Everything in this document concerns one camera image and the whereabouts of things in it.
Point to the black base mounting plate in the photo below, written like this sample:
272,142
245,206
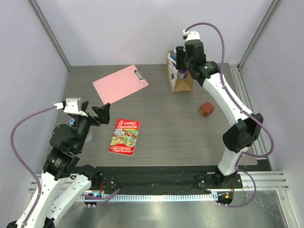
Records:
164,180

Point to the Pocari Sweat plastic bottle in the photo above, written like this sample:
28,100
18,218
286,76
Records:
173,56

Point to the pink clipboard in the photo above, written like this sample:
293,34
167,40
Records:
120,84

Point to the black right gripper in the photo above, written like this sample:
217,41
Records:
188,61

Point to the red comic paperback book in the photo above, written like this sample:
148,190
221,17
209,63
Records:
124,137

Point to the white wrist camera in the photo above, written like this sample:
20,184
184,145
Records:
190,35
72,106

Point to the white slotted cable duct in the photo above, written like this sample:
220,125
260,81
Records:
149,198

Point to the burlap canvas tote bag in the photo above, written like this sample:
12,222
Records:
175,83

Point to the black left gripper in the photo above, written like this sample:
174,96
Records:
92,116

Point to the small water bottle blue cap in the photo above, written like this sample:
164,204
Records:
72,121

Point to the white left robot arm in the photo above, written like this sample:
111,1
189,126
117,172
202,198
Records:
67,141

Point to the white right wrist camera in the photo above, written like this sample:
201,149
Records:
190,35

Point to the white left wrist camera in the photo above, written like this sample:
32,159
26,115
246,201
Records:
72,106

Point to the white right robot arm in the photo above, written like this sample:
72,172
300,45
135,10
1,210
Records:
244,124

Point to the red cube power adapter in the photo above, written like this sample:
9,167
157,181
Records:
206,109

